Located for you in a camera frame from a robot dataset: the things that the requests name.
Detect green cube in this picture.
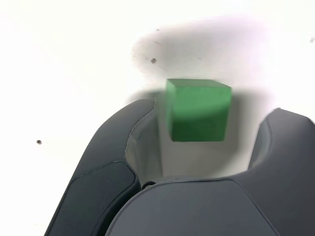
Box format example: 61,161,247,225
165,78,233,143

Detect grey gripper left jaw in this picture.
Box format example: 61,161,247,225
44,97,164,236

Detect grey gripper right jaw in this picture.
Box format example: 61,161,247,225
105,107,315,236

